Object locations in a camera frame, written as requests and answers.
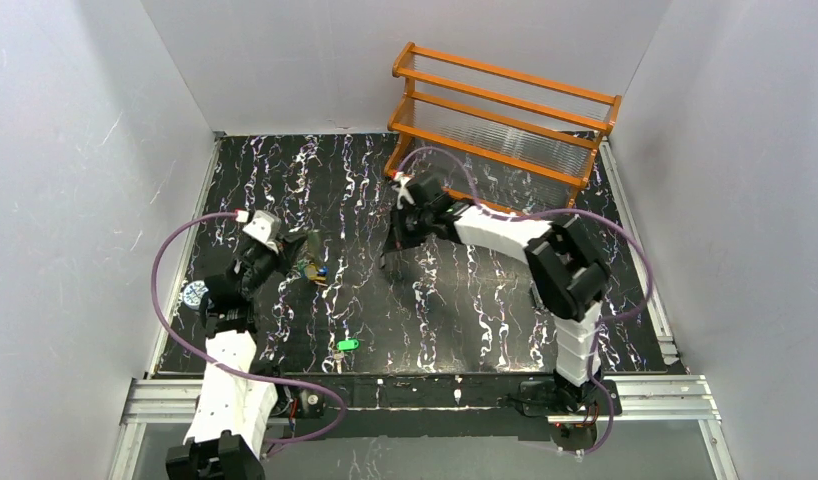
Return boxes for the blue white round container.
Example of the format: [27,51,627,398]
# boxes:
[180,280,208,311]

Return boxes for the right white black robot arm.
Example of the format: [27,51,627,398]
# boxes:
[382,173,610,402]

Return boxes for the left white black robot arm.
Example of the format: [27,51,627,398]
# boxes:
[165,234,307,479]

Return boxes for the aluminium front rail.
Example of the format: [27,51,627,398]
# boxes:
[122,373,721,424]

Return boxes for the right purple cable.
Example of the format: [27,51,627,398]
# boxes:
[386,145,654,456]

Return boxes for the green tag key near edge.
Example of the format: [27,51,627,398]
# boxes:
[332,338,360,374]

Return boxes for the purple cable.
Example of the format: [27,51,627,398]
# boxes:
[386,145,654,456]
[150,210,348,452]

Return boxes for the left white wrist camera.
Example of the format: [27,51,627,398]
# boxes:
[235,209,283,254]

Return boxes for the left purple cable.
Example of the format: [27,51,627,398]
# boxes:
[150,210,348,452]

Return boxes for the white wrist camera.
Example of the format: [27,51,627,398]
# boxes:
[235,209,283,254]
[392,171,415,210]

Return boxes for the orange two-tier rack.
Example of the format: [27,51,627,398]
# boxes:
[384,42,623,213]

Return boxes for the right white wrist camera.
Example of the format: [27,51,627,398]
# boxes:
[392,171,415,210]

